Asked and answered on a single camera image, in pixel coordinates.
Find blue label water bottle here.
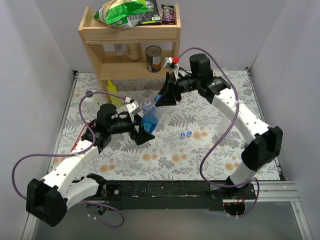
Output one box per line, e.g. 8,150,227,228
142,106,162,134
142,99,156,114

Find blue bottle cap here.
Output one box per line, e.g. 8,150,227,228
155,94,162,102

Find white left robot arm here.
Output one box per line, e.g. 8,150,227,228
26,101,155,227

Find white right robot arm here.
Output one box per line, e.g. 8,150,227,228
155,53,283,199

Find white bottle black cap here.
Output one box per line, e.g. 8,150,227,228
83,90,101,119

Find yellow squeeze bottle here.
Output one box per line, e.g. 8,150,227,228
106,80,123,109

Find beige cylinder bottle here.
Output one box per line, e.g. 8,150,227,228
126,43,142,61

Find clear crumpled plastic bottle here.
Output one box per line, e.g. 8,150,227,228
215,116,232,140

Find tin can with label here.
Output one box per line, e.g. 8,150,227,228
145,45,162,73

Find wooden shelf rack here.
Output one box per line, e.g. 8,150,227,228
78,3,182,91

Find red rectangular box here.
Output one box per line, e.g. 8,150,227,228
71,125,86,152

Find floral tablecloth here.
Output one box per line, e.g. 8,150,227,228
57,70,261,181

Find black snack box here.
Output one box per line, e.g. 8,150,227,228
136,0,162,26

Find brown candy bar pack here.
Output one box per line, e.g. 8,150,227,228
161,4,176,25

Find green chip bag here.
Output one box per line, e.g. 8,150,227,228
93,0,149,29

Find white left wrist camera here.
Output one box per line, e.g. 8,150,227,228
124,96,141,116

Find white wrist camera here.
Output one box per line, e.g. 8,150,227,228
124,96,141,116
163,56,180,71

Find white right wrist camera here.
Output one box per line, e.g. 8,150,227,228
163,56,180,71

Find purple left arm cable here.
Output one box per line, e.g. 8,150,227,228
11,91,131,228

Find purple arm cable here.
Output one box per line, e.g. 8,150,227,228
178,47,261,217
11,91,131,228

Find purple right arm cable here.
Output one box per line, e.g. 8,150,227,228
178,47,261,217

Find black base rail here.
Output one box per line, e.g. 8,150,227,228
88,180,260,217

